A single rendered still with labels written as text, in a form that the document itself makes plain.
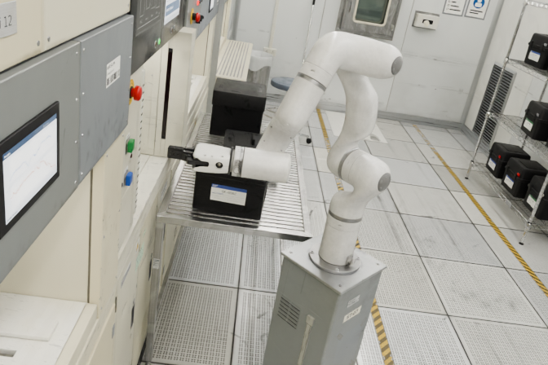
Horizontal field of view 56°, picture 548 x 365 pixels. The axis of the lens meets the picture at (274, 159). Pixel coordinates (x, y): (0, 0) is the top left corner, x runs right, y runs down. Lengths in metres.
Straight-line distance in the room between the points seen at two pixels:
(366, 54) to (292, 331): 1.05
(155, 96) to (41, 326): 1.08
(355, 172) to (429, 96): 5.00
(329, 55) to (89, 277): 0.84
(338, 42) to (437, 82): 5.23
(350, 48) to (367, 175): 0.43
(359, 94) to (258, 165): 0.40
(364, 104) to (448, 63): 5.04
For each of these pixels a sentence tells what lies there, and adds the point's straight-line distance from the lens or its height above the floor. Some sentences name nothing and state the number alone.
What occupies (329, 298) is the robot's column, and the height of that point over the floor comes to 0.71.
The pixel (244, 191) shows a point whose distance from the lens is 1.98.
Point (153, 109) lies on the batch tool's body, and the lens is 2.14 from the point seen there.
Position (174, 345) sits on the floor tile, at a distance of 2.56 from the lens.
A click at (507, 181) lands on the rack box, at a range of 4.75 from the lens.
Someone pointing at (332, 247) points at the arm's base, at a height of 0.84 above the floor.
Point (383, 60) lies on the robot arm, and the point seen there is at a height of 1.52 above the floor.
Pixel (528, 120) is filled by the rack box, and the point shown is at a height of 0.79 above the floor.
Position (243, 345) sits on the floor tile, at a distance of 2.60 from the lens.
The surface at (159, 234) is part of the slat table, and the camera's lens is 2.03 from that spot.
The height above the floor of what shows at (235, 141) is 0.86.
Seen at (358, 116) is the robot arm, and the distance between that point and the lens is 1.59.
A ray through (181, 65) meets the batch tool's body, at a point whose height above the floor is 1.27.
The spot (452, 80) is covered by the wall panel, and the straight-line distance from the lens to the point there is 6.65.
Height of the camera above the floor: 1.76
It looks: 22 degrees down
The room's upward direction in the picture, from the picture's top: 10 degrees clockwise
